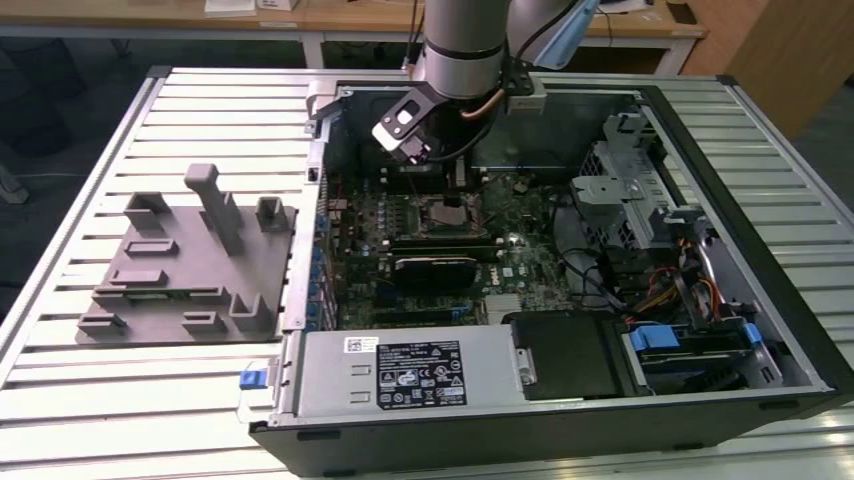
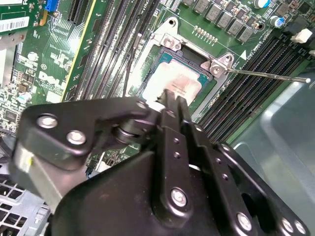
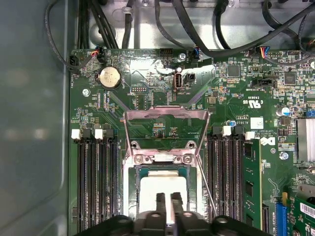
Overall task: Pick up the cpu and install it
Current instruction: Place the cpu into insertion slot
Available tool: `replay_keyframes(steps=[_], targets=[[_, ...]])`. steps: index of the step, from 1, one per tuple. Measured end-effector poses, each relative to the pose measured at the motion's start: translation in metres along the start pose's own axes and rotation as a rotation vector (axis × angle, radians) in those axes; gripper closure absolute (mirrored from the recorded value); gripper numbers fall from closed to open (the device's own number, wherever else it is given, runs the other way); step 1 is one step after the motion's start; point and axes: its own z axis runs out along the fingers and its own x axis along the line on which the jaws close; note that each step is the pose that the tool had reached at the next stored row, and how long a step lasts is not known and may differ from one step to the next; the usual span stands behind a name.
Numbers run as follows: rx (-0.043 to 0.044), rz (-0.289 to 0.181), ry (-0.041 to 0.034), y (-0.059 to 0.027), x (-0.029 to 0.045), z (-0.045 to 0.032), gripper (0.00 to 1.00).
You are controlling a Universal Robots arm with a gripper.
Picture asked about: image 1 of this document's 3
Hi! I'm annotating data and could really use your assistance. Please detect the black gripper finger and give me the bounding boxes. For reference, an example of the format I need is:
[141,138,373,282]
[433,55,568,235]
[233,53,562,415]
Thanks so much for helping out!
[443,158,470,209]

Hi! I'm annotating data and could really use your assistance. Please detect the CPU socket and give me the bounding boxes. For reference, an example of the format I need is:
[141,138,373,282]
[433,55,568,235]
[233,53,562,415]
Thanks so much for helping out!
[414,194,488,240]

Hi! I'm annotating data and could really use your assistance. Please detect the green motherboard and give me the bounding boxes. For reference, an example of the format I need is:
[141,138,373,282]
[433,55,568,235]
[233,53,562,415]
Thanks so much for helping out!
[318,167,626,332]

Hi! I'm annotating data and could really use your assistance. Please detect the black graphics card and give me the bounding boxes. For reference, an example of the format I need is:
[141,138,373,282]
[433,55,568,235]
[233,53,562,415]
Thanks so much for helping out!
[393,255,479,292]

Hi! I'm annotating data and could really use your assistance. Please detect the silver drive cage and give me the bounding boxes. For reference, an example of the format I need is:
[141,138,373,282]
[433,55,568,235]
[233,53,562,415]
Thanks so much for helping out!
[570,112,680,251]

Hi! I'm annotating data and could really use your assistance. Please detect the silver chipset heatsink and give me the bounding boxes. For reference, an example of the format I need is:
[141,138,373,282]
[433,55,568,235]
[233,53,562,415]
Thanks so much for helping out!
[485,294,526,315]

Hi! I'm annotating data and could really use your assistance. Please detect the black plastic shroud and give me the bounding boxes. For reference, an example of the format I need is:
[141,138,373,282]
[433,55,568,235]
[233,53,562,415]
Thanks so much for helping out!
[504,309,646,401]

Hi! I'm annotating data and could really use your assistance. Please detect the black power supply label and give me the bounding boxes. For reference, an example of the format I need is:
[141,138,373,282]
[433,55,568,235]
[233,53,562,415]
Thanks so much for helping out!
[377,341,463,411]

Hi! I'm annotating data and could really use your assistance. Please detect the hard disk in blue carrier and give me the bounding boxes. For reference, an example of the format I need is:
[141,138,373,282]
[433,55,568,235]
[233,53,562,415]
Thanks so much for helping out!
[626,323,762,396]

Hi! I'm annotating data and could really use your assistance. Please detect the silver power supply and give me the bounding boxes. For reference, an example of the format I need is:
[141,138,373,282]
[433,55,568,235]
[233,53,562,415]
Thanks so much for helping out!
[293,327,526,419]

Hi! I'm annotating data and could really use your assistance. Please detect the grey parts rack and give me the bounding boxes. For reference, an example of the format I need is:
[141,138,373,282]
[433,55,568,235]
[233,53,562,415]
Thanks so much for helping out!
[77,162,299,346]

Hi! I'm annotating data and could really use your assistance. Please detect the wooden desk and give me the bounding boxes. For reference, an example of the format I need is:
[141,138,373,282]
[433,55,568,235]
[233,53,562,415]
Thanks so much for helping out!
[0,0,709,76]

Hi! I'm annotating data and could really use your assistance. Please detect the black PC case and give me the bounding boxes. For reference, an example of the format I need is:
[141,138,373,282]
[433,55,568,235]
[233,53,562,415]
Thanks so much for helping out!
[237,79,854,479]

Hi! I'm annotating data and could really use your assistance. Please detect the wooden cabinet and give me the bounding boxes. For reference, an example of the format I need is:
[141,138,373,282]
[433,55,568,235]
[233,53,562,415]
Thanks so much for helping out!
[684,0,854,139]

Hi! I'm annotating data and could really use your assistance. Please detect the black office chair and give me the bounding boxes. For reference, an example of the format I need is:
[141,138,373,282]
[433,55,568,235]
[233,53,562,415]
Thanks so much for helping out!
[0,37,86,161]

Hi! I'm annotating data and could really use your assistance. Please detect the white furniture leg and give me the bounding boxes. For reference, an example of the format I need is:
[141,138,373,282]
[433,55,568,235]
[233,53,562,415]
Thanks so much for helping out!
[0,164,32,204]

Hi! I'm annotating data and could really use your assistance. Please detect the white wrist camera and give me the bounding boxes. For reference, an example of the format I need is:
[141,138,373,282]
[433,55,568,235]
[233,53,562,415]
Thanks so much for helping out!
[371,88,443,166]

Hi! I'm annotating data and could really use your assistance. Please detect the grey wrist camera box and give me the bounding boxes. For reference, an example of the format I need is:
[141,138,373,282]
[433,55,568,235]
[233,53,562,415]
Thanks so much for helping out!
[505,74,548,115]

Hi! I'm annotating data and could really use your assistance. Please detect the coloured wire bundle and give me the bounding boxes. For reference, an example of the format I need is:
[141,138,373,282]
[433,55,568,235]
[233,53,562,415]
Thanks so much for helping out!
[626,239,726,329]

